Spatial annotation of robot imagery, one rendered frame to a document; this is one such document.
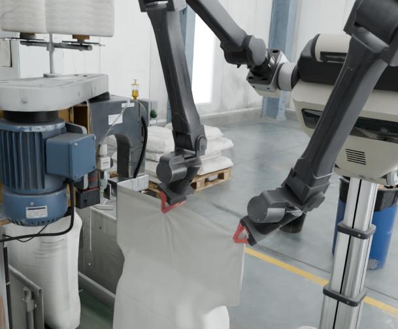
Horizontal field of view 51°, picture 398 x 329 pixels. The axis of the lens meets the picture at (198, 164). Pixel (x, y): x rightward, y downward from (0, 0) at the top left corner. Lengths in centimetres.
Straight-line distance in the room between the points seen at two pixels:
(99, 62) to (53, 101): 538
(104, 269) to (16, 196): 116
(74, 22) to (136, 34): 576
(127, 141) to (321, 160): 76
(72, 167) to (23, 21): 48
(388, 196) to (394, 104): 200
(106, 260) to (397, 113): 147
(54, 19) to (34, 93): 20
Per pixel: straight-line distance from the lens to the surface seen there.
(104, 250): 209
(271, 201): 86
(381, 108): 121
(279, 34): 987
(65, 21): 105
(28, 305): 155
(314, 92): 130
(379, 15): 70
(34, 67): 511
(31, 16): 128
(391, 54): 70
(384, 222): 327
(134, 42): 675
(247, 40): 121
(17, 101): 96
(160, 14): 98
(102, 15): 106
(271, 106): 994
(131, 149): 143
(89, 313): 197
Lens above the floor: 152
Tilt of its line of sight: 16 degrees down
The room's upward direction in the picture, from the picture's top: 3 degrees clockwise
